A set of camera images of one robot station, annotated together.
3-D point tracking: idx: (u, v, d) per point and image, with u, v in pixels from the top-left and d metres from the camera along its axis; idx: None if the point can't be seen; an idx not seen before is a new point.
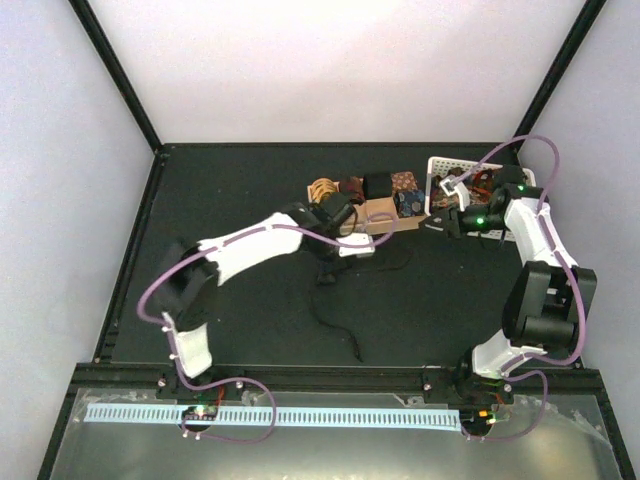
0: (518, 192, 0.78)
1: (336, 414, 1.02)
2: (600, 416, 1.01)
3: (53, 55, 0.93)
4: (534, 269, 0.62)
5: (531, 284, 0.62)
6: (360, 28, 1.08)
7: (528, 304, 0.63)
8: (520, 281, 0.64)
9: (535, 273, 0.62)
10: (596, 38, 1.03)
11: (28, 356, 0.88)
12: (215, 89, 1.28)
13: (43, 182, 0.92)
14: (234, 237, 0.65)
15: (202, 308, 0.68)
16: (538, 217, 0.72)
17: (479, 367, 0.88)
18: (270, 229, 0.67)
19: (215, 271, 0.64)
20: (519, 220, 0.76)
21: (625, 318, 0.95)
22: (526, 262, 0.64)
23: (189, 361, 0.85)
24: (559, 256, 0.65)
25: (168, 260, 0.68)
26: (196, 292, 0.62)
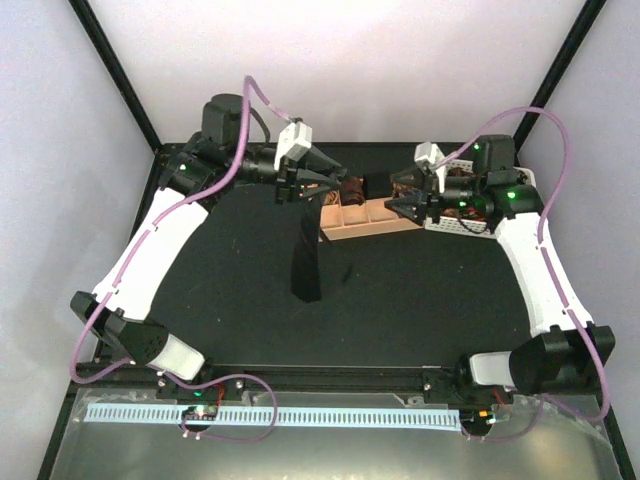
0: (509, 200, 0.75)
1: (336, 414, 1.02)
2: (601, 416, 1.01)
3: (54, 56, 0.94)
4: (551, 341, 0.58)
5: (552, 357, 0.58)
6: (359, 28, 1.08)
7: (545, 372, 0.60)
8: (536, 350, 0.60)
9: (554, 347, 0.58)
10: (596, 38, 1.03)
11: (28, 355, 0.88)
12: (216, 90, 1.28)
13: (43, 182, 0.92)
14: (118, 273, 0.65)
15: (145, 339, 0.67)
16: (541, 248, 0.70)
17: (482, 378, 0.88)
18: (154, 227, 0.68)
19: (118, 316, 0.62)
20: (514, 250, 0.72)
21: (624, 318, 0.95)
22: (542, 335, 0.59)
23: (183, 364, 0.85)
24: (571, 316, 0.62)
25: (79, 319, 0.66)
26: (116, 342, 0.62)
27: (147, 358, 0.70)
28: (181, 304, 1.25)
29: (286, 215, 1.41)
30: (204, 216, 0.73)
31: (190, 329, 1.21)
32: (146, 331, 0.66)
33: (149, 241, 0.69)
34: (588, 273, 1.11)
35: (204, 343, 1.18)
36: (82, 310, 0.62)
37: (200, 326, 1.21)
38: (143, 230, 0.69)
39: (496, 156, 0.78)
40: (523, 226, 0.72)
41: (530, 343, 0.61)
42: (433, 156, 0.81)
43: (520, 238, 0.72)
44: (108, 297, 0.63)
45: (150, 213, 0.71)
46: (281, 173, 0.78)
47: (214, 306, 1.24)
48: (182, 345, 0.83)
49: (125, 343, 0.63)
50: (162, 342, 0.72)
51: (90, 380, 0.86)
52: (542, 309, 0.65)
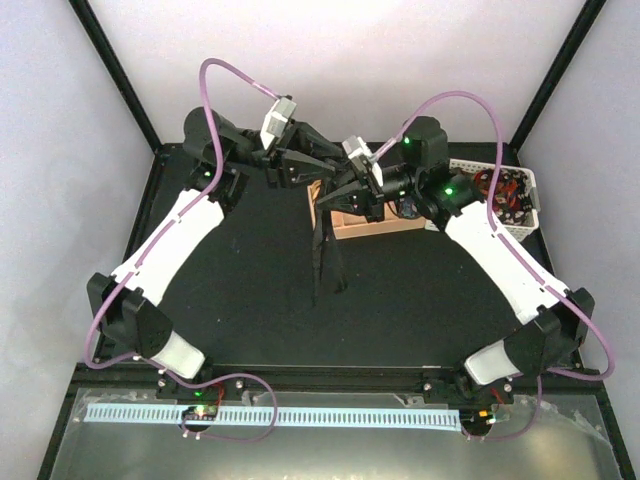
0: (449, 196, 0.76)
1: (336, 414, 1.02)
2: (600, 416, 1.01)
3: (54, 58, 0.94)
4: (544, 323, 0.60)
5: (550, 337, 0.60)
6: (359, 29, 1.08)
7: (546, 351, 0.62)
8: (533, 335, 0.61)
9: (549, 327, 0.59)
10: (595, 39, 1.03)
11: (28, 355, 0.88)
12: (216, 90, 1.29)
13: (43, 183, 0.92)
14: (142, 255, 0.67)
15: (157, 328, 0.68)
16: (498, 235, 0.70)
17: (483, 378, 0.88)
18: (179, 219, 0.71)
19: (138, 296, 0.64)
20: (478, 243, 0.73)
21: (624, 318, 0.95)
22: (536, 322, 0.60)
23: (185, 361, 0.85)
24: (551, 290, 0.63)
25: (93, 299, 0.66)
26: (133, 320, 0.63)
27: (154, 351, 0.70)
28: (181, 304, 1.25)
29: (286, 215, 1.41)
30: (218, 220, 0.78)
31: (190, 328, 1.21)
32: (159, 319, 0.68)
33: (173, 230, 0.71)
34: (589, 274, 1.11)
35: (204, 343, 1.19)
36: (103, 288, 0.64)
37: (200, 326, 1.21)
38: (167, 219, 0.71)
39: (432, 151, 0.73)
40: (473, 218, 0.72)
41: (527, 330, 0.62)
42: (367, 148, 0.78)
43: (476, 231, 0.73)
44: (129, 277, 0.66)
45: (177, 205, 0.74)
46: (269, 154, 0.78)
47: (214, 306, 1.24)
48: (181, 342, 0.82)
49: (140, 322, 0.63)
50: (168, 339, 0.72)
51: (98, 365, 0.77)
52: (525, 295, 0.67)
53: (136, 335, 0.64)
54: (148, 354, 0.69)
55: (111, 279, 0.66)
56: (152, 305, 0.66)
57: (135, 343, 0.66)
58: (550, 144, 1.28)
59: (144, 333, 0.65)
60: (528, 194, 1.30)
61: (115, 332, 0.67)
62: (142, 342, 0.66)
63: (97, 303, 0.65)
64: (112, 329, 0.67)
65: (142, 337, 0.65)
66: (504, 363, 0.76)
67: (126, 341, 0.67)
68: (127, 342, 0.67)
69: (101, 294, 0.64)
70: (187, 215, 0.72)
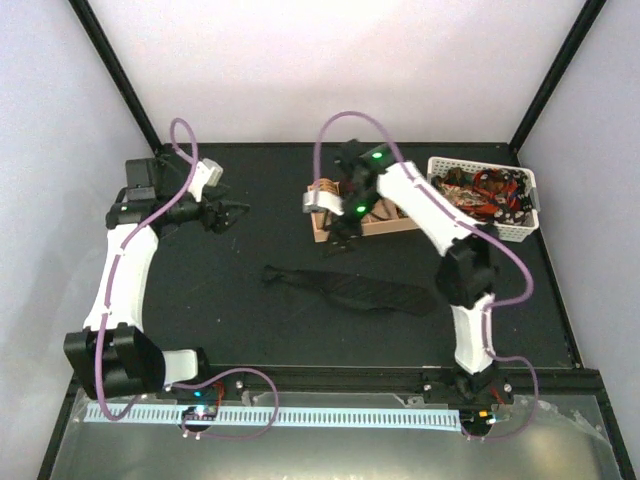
0: (377, 159, 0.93)
1: (335, 414, 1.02)
2: (600, 416, 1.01)
3: (54, 60, 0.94)
4: (458, 251, 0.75)
5: (464, 261, 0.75)
6: (360, 28, 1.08)
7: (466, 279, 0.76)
8: (452, 266, 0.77)
9: (461, 254, 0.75)
10: (595, 38, 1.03)
11: (27, 355, 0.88)
12: (216, 90, 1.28)
13: (43, 183, 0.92)
14: (107, 293, 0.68)
15: (150, 356, 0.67)
16: (418, 187, 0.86)
17: (473, 367, 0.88)
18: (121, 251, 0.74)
19: (125, 330, 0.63)
20: (403, 197, 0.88)
21: (627, 318, 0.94)
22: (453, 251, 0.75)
23: (185, 367, 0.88)
24: (462, 225, 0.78)
25: (77, 365, 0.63)
26: (135, 353, 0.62)
27: (157, 380, 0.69)
28: (181, 304, 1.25)
29: (286, 215, 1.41)
30: (156, 243, 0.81)
31: (190, 328, 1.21)
32: (151, 349, 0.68)
33: (121, 265, 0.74)
34: (589, 274, 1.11)
35: (204, 343, 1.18)
36: (86, 341, 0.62)
37: (200, 327, 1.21)
38: (112, 257, 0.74)
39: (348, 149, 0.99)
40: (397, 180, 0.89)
41: (448, 260, 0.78)
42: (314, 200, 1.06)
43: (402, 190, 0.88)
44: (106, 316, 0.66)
45: (112, 246, 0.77)
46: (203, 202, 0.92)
47: (214, 306, 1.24)
48: (174, 355, 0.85)
49: (139, 351, 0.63)
50: (163, 368, 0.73)
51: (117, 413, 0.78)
52: (443, 232, 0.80)
53: (140, 367, 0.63)
54: (155, 386, 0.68)
55: (88, 330, 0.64)
56: (141, 333, 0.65)
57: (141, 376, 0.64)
58: (549, 143, 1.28)
59: (146, 361, 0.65)
60: (528, 194, 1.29)
61: (116, 380, 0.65)
62: (147, 373, 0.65)
63: (84, 365, 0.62)
64: (113, 379, 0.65)
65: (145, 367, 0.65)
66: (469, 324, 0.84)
67: (132, 380, 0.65)
68: (130, 382, 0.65)
69: (86, 351, 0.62)
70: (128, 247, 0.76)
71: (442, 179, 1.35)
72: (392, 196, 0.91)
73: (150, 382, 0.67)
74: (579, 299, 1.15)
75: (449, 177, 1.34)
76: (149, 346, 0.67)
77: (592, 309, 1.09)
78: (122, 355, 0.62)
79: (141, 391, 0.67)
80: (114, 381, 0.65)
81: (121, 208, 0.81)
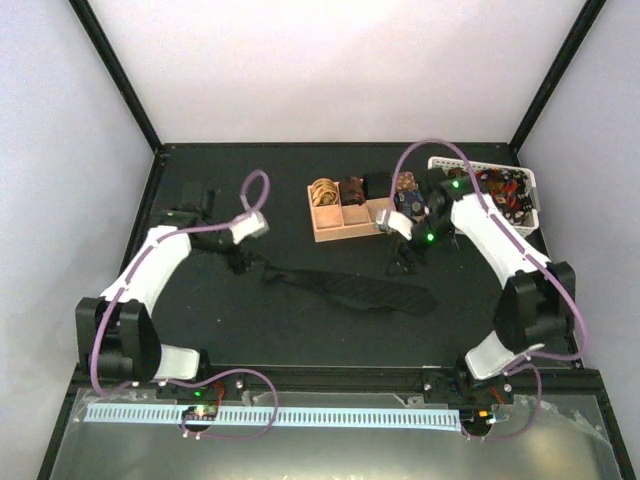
0: (455, 188, 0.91)
1: (335, 414, 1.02)
2: (600, 415, 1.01)
3: (54, 59, 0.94)
4: (520, 285, 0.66)
5: (526, 298, 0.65)
6: (360, 28, 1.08)
7: (526, 317, 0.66)
8: (511, 300, 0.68)
9: (523, 289, 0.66)
10: (596, 38, 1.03)
11: (28, 355, 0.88)
12: (216, 90, 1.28)
13: (44, 182, 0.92)
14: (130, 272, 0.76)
15: (148, 343, 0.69)
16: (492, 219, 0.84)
17: (481, 374, 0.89)
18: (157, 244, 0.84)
19: (133, 303, 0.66)
20: (474, 226, 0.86)
21: (628, 318, 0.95)
22: (515, 284, 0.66)
23: (183, 367, 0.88)
24: (530, 260, 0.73)
25: (80, 333, 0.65)
26: (134, 333, 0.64)
27: (146, 372, 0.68)
28: (181, 304, 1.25)
29: (285, 215, 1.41)
30: (185, 251, 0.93)
31: (190, 328, 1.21)
32: (151, 335, 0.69)
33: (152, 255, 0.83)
34: (589, 274, 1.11)
35: (204, 343, 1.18)
36: (95, 311, 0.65)
37: (200, 327, 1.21)
38: (146, 246, 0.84)
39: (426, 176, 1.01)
40: (472, 209, 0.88)
41: (508, 294, 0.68)
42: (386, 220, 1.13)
43: (475, 218, 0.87)
44: (120, 292, 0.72)
45: (150, 238, 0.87)
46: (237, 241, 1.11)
47: (214, 306, 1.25)
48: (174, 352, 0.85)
49: (139, 331, 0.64)
50: (159, 360, 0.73)
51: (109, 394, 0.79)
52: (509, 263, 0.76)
53: (137, 349, 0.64)
54: (142, 374, 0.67)
55: (100, 302, 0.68)
56: (147, 315, 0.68)
57: (134, 353, 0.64)
58: (549, 143, 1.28)
59: (142, 340, 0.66)
60: (528, 194, 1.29)
61: (110, 354, 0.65)
62: (142, 356, 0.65)
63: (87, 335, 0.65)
64: (107, 353, 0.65)
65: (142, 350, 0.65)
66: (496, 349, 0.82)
67: (122, 357, 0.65)
68: (123, 365, 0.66)
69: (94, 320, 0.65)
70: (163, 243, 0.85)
71: None
72: (468, 228, 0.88)
73: (139, 365, 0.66)
74: (579, 299, 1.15)
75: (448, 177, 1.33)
76: (148, 333, 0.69)
77: (591, 309, 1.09)
78: (122, 332, 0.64)
79: (132, 377, 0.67)
80: (108, 360, 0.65)
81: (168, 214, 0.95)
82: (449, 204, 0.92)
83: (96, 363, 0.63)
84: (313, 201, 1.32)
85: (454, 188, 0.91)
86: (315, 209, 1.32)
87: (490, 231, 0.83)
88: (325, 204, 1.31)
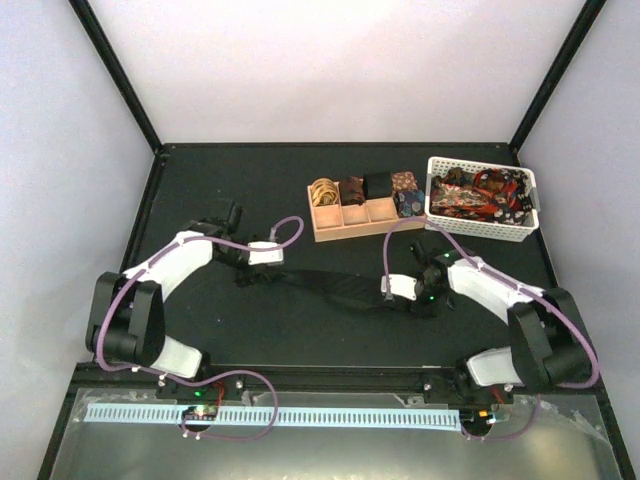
0: (447, 258, 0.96)
1: (335, 414, 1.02)
2: (600, 416, 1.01)
3: (54, 59, 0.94)
4: (521, 313, 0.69)
5: (531, 326, 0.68)
6: (360, 28, 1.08)
7: (537, 349, 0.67)
8: (517, 332, 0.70)
9: (525, 318, 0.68)
10: (595, 38, 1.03)
11: (27, 355, 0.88)
12: (216, 90, 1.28)
13: (44, 182, 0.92)
14: (154, 258, 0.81)
15: (156, 327, 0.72)
16: (481, 270, 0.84)
17: (484, 381, 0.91)
18: (182, 243, 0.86)
19: (151, 282, 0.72)
20: (470, 284, 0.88)
21: (628, 318, 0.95)
22: (517, 313, 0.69)
23: (183, 364, 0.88)
24: (525, 291, 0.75)
25: (96, 305, 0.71)
26: (144, 312, 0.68)
27: (147, 357, 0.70)
28: (181, 304, 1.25)
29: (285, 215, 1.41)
30: (207, 258, 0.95)
31: (190, 329, 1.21)
32: (159, 321, 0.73)
33: (177, 253, 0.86)
34: (589, 274, 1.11)
35: (204, 343, 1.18)
36: (115, 284, 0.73)
37: (199, 327, 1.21)
38: (173, 242, 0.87)
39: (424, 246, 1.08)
40: (461, 270, 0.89)
41: (515, 328, 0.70)
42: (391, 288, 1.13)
43: (466, 276, 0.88)
44: (140, 273, 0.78)
45: (179, 235, 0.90)
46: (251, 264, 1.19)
47: (214, 306, 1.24)
48: (175, 345, 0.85)
49: (148, 311, 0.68)
50: (162, 346, 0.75)
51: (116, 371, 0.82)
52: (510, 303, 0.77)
53: (141, 329, 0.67)
54: (142, 357, 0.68)
55: (122, 278, 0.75)
56: (160, 298, 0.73)
57: (139, 331, 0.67)
58: (549, 143, 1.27)
59: (149, 319, 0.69)
60: (528, 194, 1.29)
61: (118, 329, 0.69)
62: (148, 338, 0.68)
63: (103, 308, 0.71)
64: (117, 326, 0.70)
65: (147, 332, 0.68)
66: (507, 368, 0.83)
67: (127, 335, 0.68)
68: (125, 346, 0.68)
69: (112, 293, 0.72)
70: (189, 244, 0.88)
71: (442, 179, 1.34)
72: (465, 285, 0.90)
73: (140, 346, 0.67)
74: (579, 299, 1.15)
75: (449, 177, 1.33)
76: (158, 317, 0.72)
77: (592, 309, 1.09)
78: (134, 308, 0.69)
79: (133, 360, 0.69)
80: (112, 339, 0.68)
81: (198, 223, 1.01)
82: (446, 274, 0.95)
83: (104, 330, 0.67)
84: (313, 200, 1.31)
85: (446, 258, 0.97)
86: (315, 209, 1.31)
87: (483, 283, 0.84)
88: (325, 204, 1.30)
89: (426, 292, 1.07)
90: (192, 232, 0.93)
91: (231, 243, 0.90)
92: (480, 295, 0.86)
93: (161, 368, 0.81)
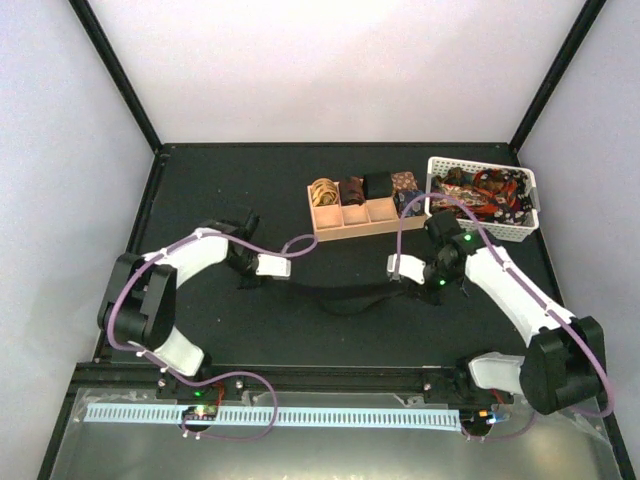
0: (467, 241, 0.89)
1: (336, 414, 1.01)
2: (601, 417, 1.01)
3: (55, 60, 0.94)
4: (544, 343, 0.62)
5: (554, 359, 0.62)
6: (359, 29, 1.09)
7: (554, 382, 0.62)
8: (535, 360, 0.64)
9: (549, 349, 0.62)
10: (595, 39, 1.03)
11: (27, 355, 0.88)
12: (216, 90, 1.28)
13: (45, 183, 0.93)
14: (172, 246, 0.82)
15: (167, 311, 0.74)
16: (507, 270, 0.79)
17: (482, 383, 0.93)
18: (200, 236, 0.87)
19: (168, 266, 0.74)
20: (490, 281, 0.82)
21: (627, 318, 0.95)
22: (540, 343, 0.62)
23: (185, 361, 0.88)
24: (553, 313, 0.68)
25: (113, 281, 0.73)
26: (159, 296, 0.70)
27: (154, 340, 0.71)
28: (181, 304, 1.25)
29: (285, 215, 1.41)
30: (222, 256, 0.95)
31: (189, 329, 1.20)
32: (171, 306, 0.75)
33: (194, 246, 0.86)
34: (589, 274, 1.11)
35: (204, 343, 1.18)
36: (132, 264, 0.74)
37: (199, 327, 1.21)
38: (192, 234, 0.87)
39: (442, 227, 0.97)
40: (485, 263, 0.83)
41: (532, 355, 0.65)
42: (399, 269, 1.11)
43: (490, 272, 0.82)
44: (157, 258, 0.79)
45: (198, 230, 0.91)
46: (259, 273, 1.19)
47: (214, 306, 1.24)
48: (182, 340, 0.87)
49: (160, 296, 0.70)
50: (171, 329, 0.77)
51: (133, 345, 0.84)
52: (529, 314, 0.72)
53: (153, 311, 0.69)
54: (149, 338, 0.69)
55: (139, 260, 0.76)
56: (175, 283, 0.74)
57: (152, 313, 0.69)
58: (549, 143, 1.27)
59: (161, 303, 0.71)
60: (528, 194, 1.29)
61: (130, 308, 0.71)
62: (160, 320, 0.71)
63: (118, 286, 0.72)
64: (129, 305, 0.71)
65: (159, 315, 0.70)
66: (506, 376, 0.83)
67: (138, 315, 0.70)
68: (135, 328, 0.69)
69: (128, 272, 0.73)
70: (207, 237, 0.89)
71: (443, 180, 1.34)
72: (481, 280, 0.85)
73: (149, 327, 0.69)
74: (578, 300, 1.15)
75: (449, 177, 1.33)
76: (170, 300, 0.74)
77: (592, 310, 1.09)
78: (149, 291, 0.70)
79: (142, 343, 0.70)
80: (123, 321, 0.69)
81: (215, 222, 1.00)
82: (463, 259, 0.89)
83: (117, 308, 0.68)
84: (313, 200, 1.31)
85: (465, 241, 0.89)
86: (315, 209, 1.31)
87: (507, 285, 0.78)
88: (325, 204, 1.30)
89: (440, 275, 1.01)
90: (208, 228, 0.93)
91: (249, 244, 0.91)
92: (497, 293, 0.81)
93: (164, 361, 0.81)
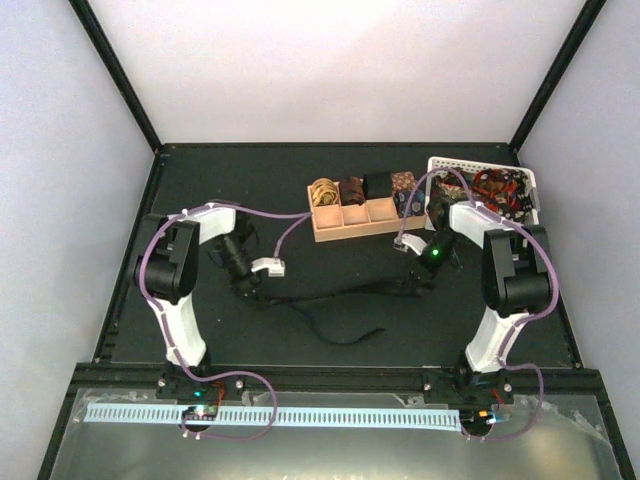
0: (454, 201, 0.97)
1: (336, 414, 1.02)
2: (600, 416, 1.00)
3: (55, 60, 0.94)
4: (495, 237, 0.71)
5: (501, 251, 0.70)
6: (359, 29, 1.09)
7: (504, 271, 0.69)
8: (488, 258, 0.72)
9: (497, 241, 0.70)
10: (595, 38, 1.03)
11: (27, 354, 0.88)
12: (215, 90, 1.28)
13: (45, 183, 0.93)
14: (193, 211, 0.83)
15: (192, 265, 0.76)
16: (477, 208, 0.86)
17: (478, 364, 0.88)
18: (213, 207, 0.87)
19: (191, 221, 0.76)
20: (463, 221, 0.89)
21: (628, 317, 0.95)
22: (490, 236, 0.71)
23: (196, 341, 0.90)
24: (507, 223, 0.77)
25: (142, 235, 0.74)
26: (185, 246, 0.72)
27: (182, 292, 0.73)
28: None
29: (285, 215, 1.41)
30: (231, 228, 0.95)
31: None
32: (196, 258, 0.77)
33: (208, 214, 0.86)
34: (588, 274, 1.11)
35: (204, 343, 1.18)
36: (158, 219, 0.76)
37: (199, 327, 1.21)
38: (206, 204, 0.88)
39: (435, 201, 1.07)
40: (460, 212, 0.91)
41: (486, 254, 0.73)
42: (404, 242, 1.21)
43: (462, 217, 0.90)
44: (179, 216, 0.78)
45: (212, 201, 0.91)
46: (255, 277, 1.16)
47: (214, 306, 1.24)
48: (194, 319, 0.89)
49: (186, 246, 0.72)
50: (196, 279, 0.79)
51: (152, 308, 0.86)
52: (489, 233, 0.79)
53: (181, 262, 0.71)
54: (178, 289, 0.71)
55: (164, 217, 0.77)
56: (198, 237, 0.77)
57: (180, 263, 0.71)
58: (549, 143, 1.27)
59: (188, 253, 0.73)
60: (528, 194, 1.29)
61: (159, 262, 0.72)
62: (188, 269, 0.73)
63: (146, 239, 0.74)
64: (157, 259, 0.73)
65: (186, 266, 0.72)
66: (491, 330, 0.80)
67: (167, 267, 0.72)
68: (164, 279, 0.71)
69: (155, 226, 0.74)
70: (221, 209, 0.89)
71: (443, 179, 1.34)
72: (460, 225, 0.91)
73: (177, 276, 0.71)
74: (578, 300, 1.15)
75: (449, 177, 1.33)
76: (195, 253, 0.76)
77: (592, 309, 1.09)
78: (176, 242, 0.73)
79: (171, 292, 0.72)
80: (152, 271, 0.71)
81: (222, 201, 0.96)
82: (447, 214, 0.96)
83: (146, 260, 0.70)
84: (313, 200, 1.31)
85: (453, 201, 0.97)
86: (315, 209, 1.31)
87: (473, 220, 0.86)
88: (325, 204, 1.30)
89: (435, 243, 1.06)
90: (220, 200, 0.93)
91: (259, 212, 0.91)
92: (473, 232, 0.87)
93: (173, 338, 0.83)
